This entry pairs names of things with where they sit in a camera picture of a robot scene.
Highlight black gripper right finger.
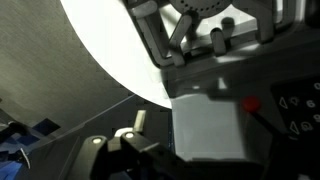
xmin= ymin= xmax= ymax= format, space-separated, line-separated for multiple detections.
xmin=249 ymin=110 xmax=320 ymax=180

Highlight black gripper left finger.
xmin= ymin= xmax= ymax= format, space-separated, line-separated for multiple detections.
xmin=66 ymin=109 xmax=201 ymax=180

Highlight orange stove button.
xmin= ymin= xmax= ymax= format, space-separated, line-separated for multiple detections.
xmin=241 ymin=96 xmax=262 ymax=113

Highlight white toy stove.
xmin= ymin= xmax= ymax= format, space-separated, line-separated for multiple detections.
xmin=122 ymin=0 xmax=320 ymax=163

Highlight black keypad panel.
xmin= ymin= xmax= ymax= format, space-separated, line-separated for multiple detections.
xmin=270 ymin=77 xmax=320 ymax=141

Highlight blue object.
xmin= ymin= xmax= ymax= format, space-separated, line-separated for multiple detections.
xmin=0 ymin=118 xmax=62 ymax=180

